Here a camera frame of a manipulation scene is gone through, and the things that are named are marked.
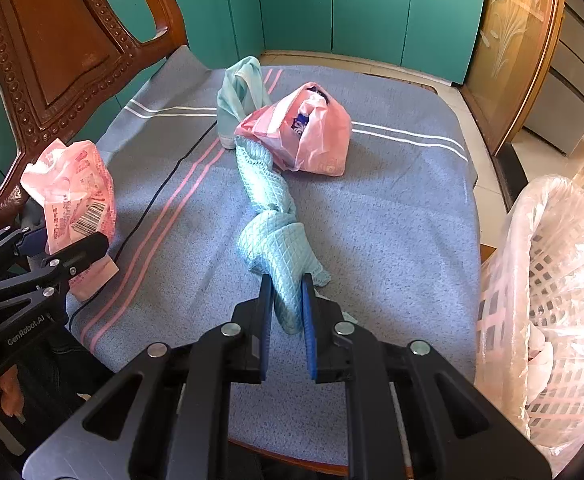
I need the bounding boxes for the silver refrigerator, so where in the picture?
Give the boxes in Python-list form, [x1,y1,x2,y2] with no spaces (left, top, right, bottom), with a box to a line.
[522,0,584,156]

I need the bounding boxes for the pink plastic packet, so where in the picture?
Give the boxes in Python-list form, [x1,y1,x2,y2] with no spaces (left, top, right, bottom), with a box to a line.
[20,140,120,301]

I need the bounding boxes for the person's dark trousers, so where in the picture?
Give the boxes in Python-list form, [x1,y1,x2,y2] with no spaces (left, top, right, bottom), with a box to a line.
[2,330,118,461]

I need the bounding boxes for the blue striped seat cloth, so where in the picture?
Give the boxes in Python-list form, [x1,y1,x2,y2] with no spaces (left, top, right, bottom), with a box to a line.
[69,46,483,466]

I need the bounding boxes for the wooden framed glass door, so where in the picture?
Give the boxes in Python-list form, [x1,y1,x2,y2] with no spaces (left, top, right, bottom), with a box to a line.
[462,0,568,156]

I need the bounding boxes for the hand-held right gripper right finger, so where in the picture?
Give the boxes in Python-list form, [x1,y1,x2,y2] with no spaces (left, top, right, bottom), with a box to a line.
[300,273,555,480]

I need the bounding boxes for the teal kitchen cabinet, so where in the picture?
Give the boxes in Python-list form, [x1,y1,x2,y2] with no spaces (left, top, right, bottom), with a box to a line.
[257,0,488,86]

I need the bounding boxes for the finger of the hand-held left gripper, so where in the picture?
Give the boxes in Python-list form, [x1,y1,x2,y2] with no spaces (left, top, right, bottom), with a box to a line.
[0,224,48,281]
[0,232,110,313]

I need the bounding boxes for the white lattice waste basket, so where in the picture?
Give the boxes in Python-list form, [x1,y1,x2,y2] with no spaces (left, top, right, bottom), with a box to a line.
[474,175,584,461]

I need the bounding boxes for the light teal waffle cloth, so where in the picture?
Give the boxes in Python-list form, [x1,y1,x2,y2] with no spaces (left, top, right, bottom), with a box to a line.
[216,56,361,335]

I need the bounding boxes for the pink plastic bag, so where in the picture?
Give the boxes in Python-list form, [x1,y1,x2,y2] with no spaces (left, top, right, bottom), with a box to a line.
[234,81,353,178]

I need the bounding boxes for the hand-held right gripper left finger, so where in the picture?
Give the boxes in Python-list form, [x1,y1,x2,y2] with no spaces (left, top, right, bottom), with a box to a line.
[22,274,275,480]

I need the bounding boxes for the person's left hand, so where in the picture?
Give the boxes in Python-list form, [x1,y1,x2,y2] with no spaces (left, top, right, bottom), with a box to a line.
[0,367,26,414]

